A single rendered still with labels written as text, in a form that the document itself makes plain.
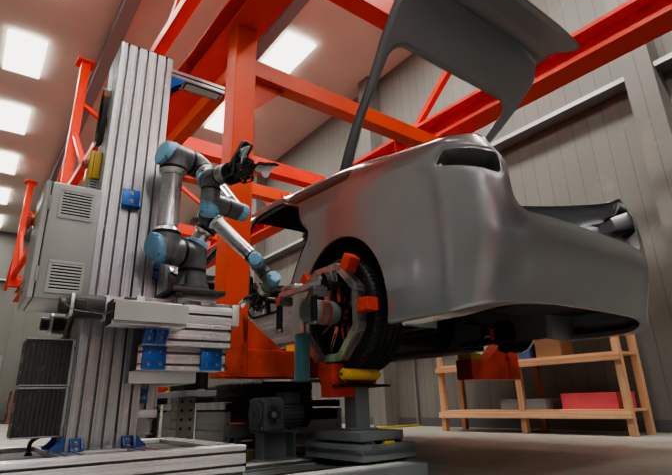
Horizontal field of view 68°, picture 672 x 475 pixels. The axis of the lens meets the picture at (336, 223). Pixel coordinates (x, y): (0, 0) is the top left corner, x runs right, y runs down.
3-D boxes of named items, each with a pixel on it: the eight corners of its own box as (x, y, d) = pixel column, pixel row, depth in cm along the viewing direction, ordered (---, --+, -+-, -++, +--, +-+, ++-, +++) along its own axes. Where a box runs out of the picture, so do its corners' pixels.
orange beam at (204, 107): (242, 82, 371) (242, 68, 375) (229, 77, 365) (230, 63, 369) (159, 169, 502) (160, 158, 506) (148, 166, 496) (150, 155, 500)
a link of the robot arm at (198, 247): (212, 270, 215) (214, 240, 220) (185, 264, 206) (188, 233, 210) (195, 275, 222) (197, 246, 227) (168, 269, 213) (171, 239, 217)
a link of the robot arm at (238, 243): (205, 193, 265) (268, 256, 254) (209, 201, 275) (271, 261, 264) (188, 208, 262) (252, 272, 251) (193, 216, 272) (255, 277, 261)
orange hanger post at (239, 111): (247, 377, 289) (258, 31, 372) (221, 377, 280) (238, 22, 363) (232, 378, 303) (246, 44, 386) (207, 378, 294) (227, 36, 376)
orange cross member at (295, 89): (482, 190, 502) (477, 153, 516) (253, 108, 352) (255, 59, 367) (473, 194, 511) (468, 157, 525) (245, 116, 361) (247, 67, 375)
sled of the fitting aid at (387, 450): (416, 458, 262) (414, 438, 266) (363, 465, 241) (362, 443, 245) (355, 453, 299) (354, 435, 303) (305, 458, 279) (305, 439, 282)
